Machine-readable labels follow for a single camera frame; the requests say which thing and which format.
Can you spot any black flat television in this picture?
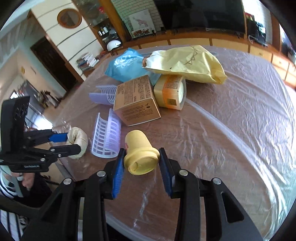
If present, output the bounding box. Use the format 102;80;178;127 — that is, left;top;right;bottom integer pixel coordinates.
154;0;245;33

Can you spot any orange labelled cream jar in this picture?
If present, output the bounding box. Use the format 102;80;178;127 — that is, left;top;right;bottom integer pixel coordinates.
154;75;187;110

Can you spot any black coffee machine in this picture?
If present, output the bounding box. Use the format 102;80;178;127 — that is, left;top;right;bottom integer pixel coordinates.
247;19;267;46

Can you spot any purple hair roller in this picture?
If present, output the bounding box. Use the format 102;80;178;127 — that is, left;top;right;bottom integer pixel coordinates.
91;108;121;159
89;85;117;105

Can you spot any black left camera box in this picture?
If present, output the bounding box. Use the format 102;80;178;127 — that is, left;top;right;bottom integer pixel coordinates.
1;96;30;154

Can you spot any round wall picture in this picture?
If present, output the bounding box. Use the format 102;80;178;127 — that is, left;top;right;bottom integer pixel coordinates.
57;9;82;29

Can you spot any white helmet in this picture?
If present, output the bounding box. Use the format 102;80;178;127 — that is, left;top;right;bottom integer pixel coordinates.
107;40;122;51

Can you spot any stack of books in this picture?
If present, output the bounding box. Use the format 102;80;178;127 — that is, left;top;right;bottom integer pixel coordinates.
76;52;99;72

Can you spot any brown cardboard box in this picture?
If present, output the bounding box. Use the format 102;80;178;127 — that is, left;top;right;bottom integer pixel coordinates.
113;75;161;126

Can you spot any yellow paper bag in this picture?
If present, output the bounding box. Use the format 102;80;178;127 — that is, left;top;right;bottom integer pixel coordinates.
142;45;227;84

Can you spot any wooden TV cabinet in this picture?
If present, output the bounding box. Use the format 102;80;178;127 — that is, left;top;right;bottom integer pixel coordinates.
114;31;295;89

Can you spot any yellow paper cup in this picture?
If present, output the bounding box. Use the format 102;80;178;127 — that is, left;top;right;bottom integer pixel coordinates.
124;130;160;176

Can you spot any blue plastic bag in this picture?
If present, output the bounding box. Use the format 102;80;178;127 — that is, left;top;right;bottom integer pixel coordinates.
105;48;161;86

